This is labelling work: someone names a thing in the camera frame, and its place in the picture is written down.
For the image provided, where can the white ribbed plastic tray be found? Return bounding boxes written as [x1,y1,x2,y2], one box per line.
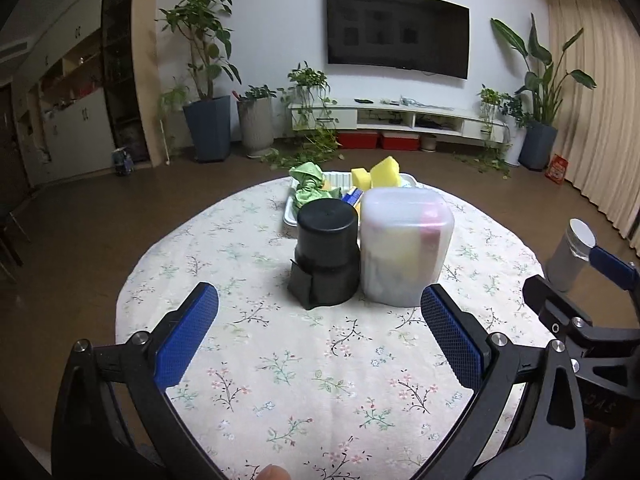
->
[282,171,418,226]

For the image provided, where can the green cloth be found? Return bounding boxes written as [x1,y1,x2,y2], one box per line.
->
[289,162,342,209]

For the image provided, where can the leafy tree in blue pot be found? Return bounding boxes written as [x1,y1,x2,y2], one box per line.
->
[157,0,242,163]

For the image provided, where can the black wall television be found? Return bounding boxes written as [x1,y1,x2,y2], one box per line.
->
[326,0,471,80]

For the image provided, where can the red paper bag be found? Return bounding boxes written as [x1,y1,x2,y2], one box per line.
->
[545,154,571,185]

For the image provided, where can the vine plant in white pot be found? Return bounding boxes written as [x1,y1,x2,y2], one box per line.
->
[455,85,533,177]

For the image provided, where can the broad-leaf plant in blue pot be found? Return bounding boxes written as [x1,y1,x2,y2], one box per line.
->
[491,12,597,171]

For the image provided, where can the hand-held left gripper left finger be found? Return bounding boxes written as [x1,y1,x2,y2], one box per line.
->
[51,281,226,480]

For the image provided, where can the silver metal cylinder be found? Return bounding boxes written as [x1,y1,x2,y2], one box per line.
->
[545,218,597,293]

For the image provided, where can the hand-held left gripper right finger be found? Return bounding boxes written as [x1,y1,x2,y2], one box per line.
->
[415,282,587,480]

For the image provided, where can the small plant in grey pot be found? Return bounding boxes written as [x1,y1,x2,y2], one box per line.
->
[235,85,277,157]

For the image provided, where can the blue toy box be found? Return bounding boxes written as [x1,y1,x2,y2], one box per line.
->
[111,147,136,177]

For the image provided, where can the wall cabinet unit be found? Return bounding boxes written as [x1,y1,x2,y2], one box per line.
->
[10,0,151,186]

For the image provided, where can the white television cabinet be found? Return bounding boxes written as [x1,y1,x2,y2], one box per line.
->
[290,102,526,151]

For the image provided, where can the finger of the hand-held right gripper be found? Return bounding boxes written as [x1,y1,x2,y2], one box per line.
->
[522,275,640,361]
[589,246,640,291]

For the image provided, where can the person's left hand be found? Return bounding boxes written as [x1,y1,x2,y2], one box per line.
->
[250,464,291,480]

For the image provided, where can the beige curtain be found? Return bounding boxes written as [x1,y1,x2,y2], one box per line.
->
[547,0,640,251]

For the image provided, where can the translucent plastic container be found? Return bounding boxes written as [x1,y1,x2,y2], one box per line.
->
[359,187,456,307]

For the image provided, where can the black cylindrical container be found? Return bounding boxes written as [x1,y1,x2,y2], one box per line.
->
[288,199,362,310]

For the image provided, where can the dark chair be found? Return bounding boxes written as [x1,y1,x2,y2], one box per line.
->
[0,200,31,281]

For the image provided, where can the trailing vine plant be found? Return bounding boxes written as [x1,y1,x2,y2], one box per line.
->
[260,61,346,171]

